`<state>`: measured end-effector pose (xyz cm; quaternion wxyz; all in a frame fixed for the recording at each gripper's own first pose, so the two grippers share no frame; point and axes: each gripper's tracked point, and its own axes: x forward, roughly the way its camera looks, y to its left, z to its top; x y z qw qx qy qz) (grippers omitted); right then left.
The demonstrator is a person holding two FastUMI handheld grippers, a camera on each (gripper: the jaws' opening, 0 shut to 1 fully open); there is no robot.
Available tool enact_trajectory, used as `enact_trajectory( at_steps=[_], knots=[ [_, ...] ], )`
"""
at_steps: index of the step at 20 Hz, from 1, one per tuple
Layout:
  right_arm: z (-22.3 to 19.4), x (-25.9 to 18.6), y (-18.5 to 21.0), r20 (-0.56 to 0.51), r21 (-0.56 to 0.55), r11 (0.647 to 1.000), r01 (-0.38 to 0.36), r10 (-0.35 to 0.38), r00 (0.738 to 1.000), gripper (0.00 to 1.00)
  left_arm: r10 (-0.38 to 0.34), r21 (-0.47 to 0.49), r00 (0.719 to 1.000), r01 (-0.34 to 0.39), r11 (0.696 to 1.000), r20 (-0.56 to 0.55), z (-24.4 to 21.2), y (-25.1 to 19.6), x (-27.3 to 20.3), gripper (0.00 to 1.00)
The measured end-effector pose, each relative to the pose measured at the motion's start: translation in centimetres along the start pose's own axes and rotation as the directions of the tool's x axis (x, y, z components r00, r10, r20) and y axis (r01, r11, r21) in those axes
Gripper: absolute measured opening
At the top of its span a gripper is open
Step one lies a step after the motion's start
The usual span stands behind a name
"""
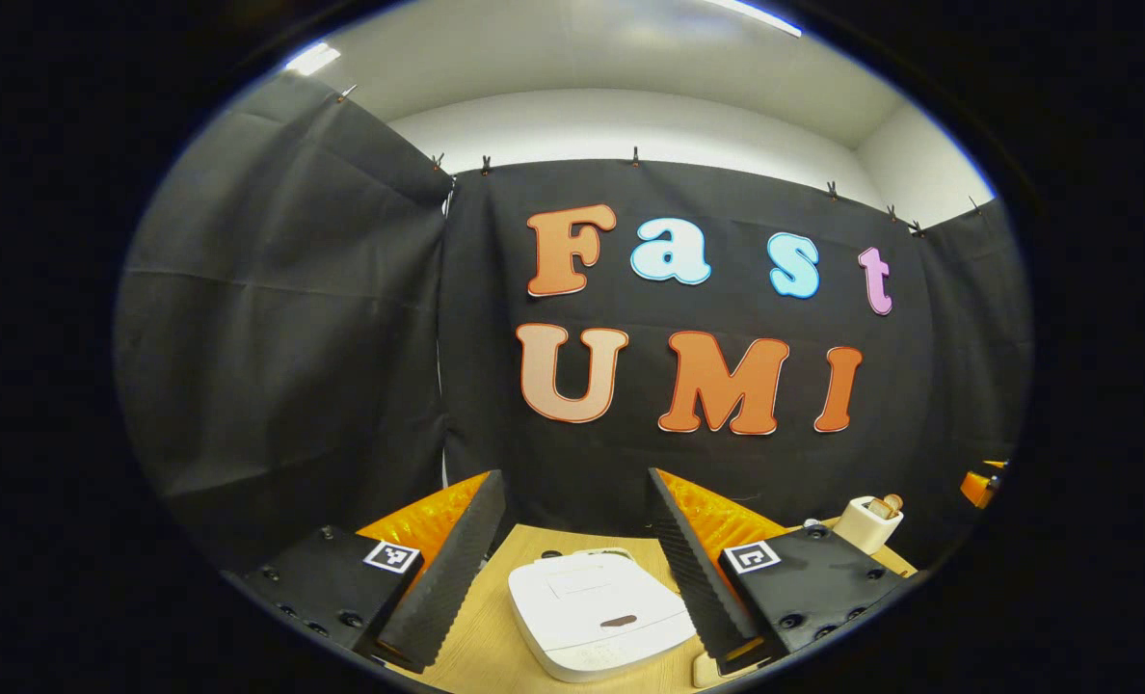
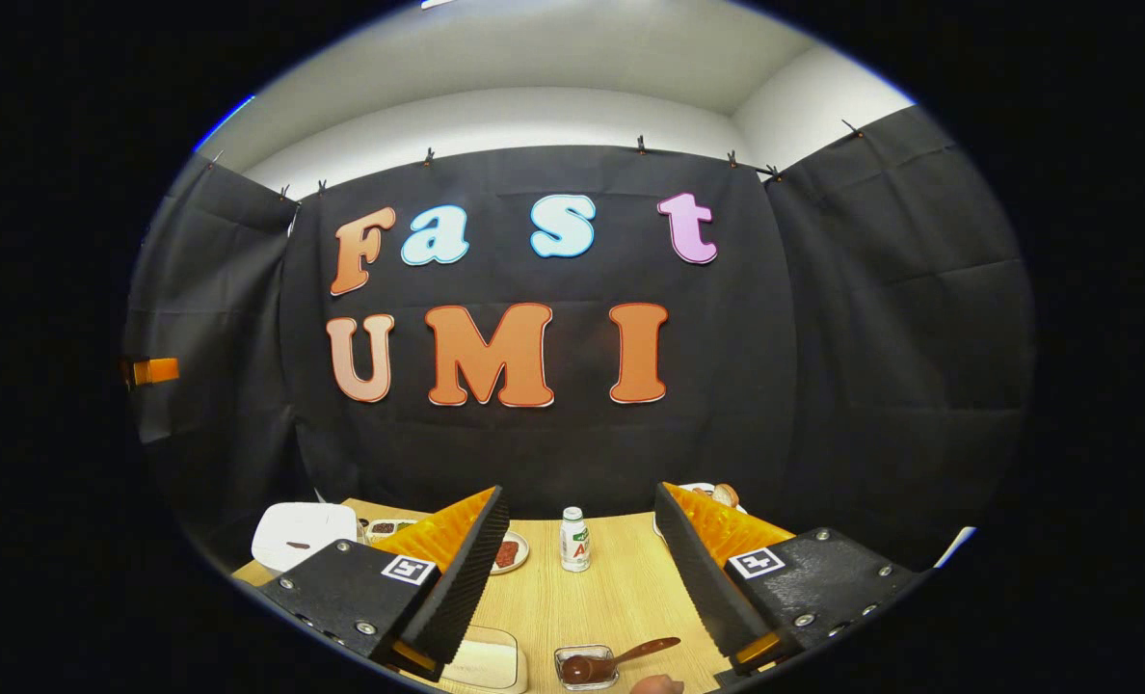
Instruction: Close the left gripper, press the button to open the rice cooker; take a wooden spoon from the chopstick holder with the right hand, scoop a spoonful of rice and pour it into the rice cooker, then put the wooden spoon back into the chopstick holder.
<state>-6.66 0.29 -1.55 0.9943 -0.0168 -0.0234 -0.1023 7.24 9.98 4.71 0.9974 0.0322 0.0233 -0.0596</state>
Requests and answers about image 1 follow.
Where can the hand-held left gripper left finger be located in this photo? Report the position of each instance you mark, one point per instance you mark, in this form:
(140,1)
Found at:
(447,588)

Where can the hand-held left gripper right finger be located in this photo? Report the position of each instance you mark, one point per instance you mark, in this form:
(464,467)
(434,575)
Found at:
(693,578)

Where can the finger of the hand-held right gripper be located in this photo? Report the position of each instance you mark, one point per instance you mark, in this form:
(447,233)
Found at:
(979,487)

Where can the clear container of rice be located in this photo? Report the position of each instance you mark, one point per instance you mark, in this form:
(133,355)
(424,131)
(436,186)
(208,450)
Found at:
(710,672)

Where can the white rice cooker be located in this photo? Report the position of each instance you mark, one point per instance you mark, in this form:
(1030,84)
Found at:
(592,617)

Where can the toast bread slice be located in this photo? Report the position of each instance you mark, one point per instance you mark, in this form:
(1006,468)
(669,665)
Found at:
(878,508)
(893,503)

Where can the white toaster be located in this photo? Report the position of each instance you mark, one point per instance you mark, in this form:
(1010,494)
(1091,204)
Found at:
(862,532)

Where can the black backdrop cloth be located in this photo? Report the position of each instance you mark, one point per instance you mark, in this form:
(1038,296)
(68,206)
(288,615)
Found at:
(341,337)

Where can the ceiling light panel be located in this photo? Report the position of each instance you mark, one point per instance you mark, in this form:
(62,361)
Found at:
(312,59)

